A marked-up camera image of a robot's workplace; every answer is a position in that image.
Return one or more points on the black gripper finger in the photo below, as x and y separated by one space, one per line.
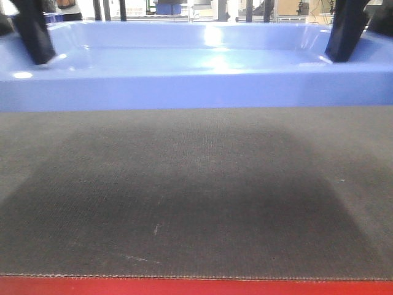
348 24
31 26

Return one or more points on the blue plastic tray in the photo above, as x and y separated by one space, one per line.
102 66

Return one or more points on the dark grey table mat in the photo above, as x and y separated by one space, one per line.
259 193

